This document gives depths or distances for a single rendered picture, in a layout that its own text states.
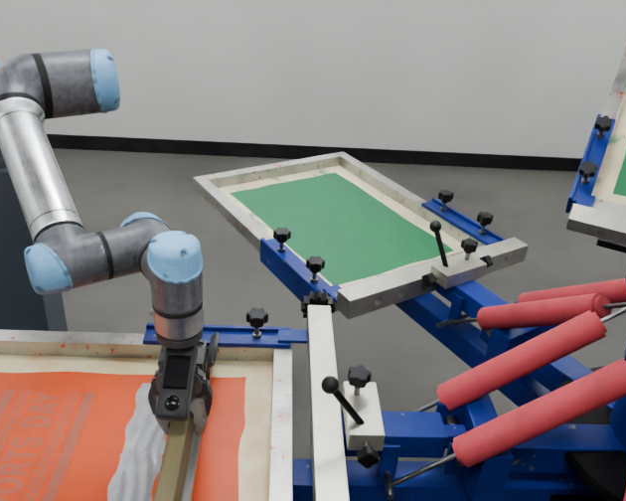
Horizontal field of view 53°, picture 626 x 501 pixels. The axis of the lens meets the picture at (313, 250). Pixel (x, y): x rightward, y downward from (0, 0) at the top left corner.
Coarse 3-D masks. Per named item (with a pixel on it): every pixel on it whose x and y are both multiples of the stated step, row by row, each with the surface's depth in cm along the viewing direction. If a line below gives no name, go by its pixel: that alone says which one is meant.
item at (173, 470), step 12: (180, 420) 102; (192, 420) 106; (168, 432) 100; (180, 432) 99; (192, 432) 106; (168, 444) 97; (180, 444) 97; (168, 456) 95; (180, 456) 95; (168, 468) 93; (180, 468) 94; (168, 480) 91; (180, 480) 94; (156, 492) 90; (168, 492) 90; (180, 492) 94
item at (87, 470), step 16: (80, 464) 106; (96, 464) 106; (112, 464) 106; (208, 464) 107; (224, 464) 108; (80, 480) 103; (96, 480) 103; (208, 480) 105; (224, 480) 105; (64, 496) 100; (80, 496) 100; (96, 496) 101; (192, 496) 102; (208, 496) 102; (224, 496) 102
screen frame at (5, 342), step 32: (0, 352) 128; (32, 352) 128; (64, 352) 129; (96, 352) 129; (128, 352) 129; (160, 352) 129; (224, 352) 130; (256, 352) 130; (288, 352) 129; (288, 384) 121; (288, 416) 114; (288, 448) 107; (288, 480) 101
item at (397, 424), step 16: (384, 416) 108; (400, 416) 108; (416, 416) 108; (432, 416) 109; (400, 432) 105; (416, 432) 105; (432, 432) 105; (400, 448) 105; (416, 448) 106; (432, 448) 106
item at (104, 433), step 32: (0, 384) 121; (32, 384) 122; (64, 384) 122; (96, 384) 123; (128, 384) 123; (224, 384) 125; (96, 416) 116; (128, 416) 116; (224, 416) 117; (96, 448) 109; (224, 448) 111
